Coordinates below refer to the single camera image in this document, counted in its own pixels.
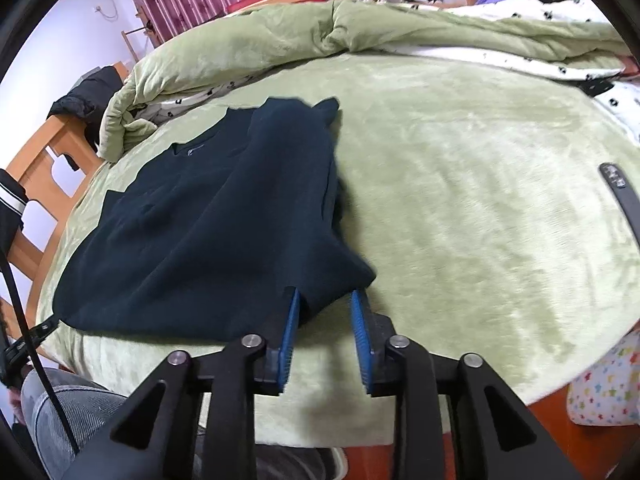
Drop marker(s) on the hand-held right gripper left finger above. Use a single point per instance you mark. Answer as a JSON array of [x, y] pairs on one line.
[[291, 340]]

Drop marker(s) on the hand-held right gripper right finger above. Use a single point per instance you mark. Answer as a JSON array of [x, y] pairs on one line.
[[360, 340]]

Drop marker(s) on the dark navy sweater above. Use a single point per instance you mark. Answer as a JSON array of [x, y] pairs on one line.
[[200, 240]]

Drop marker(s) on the person's leg in grey jeans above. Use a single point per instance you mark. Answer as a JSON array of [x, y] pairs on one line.
[[95, 410]]

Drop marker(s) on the black garment with white stripes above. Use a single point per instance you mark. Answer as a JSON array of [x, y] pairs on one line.
[[10, 185]]

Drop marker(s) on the green plush bed blanket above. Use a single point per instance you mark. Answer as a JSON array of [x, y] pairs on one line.
[[475, 210]]

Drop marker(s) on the white star-print cloth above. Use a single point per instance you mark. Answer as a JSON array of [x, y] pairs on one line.
[[605, 385]]

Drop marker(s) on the black jacket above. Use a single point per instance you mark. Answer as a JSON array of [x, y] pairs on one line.
[[85, 95]]

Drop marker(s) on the green duvet with white lining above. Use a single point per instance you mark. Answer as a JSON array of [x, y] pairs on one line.
[[225, 45]]

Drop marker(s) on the red storage box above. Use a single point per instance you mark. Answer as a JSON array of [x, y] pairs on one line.
[[245, 5]]

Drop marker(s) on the white black-print pillow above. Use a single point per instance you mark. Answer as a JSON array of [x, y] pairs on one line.
[[622, 110]]

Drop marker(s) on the wooden bed frame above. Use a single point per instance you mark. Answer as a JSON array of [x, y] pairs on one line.
[[65, 132]]

